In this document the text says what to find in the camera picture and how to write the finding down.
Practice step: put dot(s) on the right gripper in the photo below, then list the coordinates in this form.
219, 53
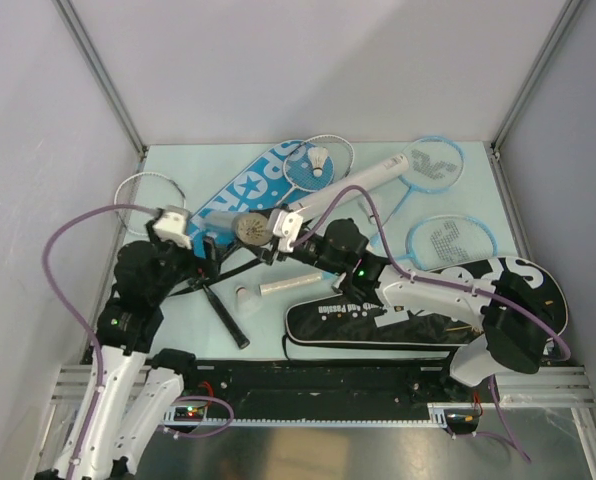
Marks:
275, 254

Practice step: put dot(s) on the left aluminium frame post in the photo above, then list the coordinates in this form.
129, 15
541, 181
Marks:
92, 58

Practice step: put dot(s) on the white racket black grip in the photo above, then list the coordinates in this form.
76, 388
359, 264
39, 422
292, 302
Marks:
155, 189

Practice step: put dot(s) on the right aluminium frame post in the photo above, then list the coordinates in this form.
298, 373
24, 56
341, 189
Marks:
558, 33

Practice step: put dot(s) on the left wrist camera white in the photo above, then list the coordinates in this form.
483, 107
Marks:
172, 225

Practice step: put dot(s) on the blue racket cover bag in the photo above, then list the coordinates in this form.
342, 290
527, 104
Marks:
253, 189

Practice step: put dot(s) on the black shuttlecock tube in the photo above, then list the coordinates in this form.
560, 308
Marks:
250, 228

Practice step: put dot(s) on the aluminium frame post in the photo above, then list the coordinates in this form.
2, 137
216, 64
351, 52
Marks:
92, 58
558, 33

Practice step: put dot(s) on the white racket on blue bag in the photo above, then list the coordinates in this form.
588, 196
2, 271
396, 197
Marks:
297, 170

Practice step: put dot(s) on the blue racket near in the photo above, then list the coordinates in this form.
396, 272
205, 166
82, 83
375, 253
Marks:
446, 240

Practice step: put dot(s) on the blue racket far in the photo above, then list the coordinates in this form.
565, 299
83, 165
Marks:
436, 163

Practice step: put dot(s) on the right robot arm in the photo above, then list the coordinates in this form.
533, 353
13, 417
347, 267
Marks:
450, 290

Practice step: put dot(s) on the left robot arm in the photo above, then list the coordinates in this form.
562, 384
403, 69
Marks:
111, 432

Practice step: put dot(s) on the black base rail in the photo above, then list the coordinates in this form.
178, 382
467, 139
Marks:
286, 392

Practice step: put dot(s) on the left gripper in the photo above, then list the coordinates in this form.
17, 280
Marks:
207, 267

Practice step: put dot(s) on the white shuttlecock tube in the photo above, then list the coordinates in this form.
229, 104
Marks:
315, 204

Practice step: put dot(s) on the plastic shuttlecock front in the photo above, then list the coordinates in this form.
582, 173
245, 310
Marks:
247, 301

